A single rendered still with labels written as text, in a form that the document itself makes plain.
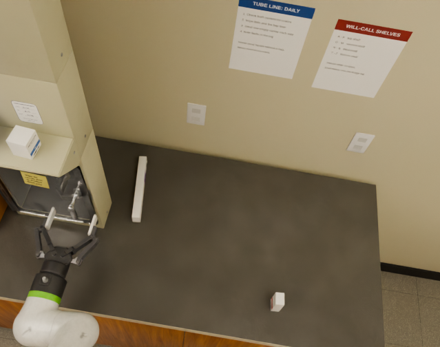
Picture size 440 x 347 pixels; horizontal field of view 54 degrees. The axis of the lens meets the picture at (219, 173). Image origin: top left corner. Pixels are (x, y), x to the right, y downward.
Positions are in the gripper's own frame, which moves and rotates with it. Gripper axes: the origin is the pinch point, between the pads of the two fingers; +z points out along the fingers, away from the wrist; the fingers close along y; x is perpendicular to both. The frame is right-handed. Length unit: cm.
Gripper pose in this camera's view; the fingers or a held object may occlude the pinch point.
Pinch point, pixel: (74, 215)
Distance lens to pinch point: 147.7
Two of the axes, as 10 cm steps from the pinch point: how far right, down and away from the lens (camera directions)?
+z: 1.4, -8.4, 5.3
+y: -9.8, -1.7, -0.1
